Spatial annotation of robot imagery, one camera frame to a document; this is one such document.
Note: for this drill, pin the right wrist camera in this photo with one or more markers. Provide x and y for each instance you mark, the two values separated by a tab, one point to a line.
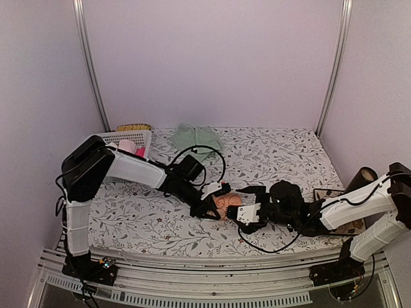
286	194

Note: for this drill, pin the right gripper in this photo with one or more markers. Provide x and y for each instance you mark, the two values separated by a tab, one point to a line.
260	192

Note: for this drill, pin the green towel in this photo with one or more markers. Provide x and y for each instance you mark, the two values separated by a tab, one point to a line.
187	135

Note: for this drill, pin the orange patterned towel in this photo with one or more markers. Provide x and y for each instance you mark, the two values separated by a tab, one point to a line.
219	205

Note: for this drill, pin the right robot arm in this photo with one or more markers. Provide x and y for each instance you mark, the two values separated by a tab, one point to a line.
389	196

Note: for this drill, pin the left metal frame post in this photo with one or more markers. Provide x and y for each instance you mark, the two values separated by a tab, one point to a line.
79	15

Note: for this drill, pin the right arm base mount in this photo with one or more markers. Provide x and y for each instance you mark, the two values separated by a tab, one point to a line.
337	271

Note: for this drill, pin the woven straw brush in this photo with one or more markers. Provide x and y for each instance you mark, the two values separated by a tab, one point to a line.
132	127

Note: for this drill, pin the dark cylinder roll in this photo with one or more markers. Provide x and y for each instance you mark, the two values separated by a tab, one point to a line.
363	177

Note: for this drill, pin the magenta rolled towel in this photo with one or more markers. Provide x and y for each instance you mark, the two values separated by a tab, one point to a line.
140	152

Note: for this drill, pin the right metal frame post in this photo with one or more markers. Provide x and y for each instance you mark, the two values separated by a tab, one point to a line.
343	33

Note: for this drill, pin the metal frame post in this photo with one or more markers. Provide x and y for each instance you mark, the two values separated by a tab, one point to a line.
343	33
79	15

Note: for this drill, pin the pink rolled towel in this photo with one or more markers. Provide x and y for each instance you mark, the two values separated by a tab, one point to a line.
127	146

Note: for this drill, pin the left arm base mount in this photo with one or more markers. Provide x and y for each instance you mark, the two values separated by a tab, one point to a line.
103	271

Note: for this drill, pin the white plastic basket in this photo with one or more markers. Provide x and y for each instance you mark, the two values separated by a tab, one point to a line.
142	138

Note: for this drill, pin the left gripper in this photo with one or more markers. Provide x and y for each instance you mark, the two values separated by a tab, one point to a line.
205	207

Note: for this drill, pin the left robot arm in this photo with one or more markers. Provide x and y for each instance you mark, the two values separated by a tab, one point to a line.
85	169

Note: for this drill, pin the metal front rail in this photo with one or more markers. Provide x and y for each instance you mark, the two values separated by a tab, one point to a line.
259	281

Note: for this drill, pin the floral tablecloth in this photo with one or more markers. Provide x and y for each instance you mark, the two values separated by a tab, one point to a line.
134	218

